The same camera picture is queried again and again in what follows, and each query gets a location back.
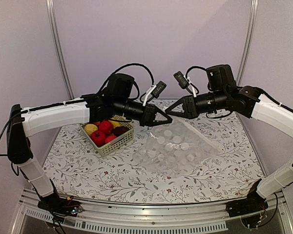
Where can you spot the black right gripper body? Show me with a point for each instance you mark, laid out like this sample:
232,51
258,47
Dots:
191,107

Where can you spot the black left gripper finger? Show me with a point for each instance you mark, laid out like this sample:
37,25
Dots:
159,122
161,116

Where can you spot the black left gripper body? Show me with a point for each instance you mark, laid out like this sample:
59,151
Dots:
145,118

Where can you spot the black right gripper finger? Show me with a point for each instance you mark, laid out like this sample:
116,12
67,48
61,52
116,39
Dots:
178,106
177,114

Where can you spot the clear dotted zip top bag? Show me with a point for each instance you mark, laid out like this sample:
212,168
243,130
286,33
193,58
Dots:
174,149

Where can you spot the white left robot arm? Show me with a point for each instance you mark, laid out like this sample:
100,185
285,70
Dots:
112,100

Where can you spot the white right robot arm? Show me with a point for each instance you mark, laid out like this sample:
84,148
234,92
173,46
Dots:
251,102

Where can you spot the beige perforated plastic basket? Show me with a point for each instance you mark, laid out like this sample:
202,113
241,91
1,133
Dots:
115,144

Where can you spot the dark purple fruit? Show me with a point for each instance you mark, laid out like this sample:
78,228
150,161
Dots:
118,131

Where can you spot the yellow corn cob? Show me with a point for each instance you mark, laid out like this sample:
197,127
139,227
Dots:
115,123

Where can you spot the red apple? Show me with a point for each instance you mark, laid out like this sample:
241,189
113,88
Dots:
110,138

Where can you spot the floral patterned table mat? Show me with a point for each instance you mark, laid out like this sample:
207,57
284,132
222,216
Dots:
77,169

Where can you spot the red pomegranate front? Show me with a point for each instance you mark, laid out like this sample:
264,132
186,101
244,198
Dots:
98,137

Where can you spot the yellow lemon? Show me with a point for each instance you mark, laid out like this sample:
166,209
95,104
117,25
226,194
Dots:
90,129

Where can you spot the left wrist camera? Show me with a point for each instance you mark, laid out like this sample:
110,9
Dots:
153,92

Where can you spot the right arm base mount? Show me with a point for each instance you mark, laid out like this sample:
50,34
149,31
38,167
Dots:
245,206

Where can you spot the right aluminium corner post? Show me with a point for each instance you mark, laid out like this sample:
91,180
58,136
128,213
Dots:
248,40

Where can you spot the aluminium corner post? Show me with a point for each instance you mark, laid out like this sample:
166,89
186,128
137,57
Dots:
58,49
248,40

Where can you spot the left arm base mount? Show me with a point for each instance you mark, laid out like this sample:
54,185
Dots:
60,206

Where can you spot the left aluminium corner post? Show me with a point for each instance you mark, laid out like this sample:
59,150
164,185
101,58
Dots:
58,49

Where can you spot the aluminium front rail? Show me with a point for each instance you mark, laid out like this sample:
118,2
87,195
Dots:
106,217

